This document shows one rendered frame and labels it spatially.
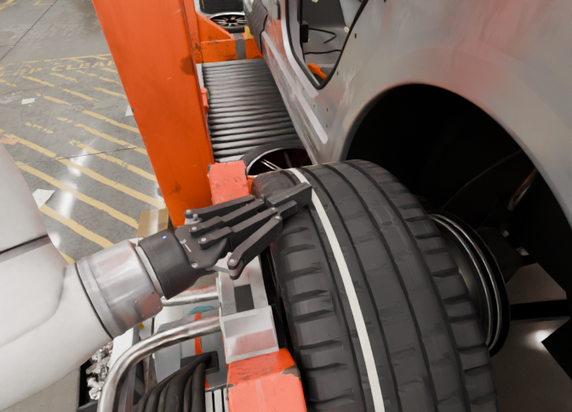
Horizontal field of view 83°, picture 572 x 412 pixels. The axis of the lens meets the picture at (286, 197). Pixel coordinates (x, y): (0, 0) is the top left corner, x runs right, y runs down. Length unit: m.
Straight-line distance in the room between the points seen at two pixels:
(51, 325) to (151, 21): 0.59
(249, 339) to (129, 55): 0.61
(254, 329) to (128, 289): 0.16
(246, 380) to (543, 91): 0.42
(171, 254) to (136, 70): 0.52
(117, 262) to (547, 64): 0.47
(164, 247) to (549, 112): 0.42
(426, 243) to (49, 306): 0.42
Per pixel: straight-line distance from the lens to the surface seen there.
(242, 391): 0.37
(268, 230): 0.40
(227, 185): 0.64
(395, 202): 0.50
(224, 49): 2.83
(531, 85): 0.44
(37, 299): 0.36
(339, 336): 0.41
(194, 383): 0.52
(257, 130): 2.41
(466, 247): 0.73
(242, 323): 0.44
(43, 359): 0.37
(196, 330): 0.57
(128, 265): 0.36
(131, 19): 0.78
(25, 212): 0.38
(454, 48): 0.53
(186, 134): 0.87
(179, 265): 0.37
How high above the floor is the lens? 1.51
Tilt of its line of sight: 44 degrees down
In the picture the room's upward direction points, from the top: straight up
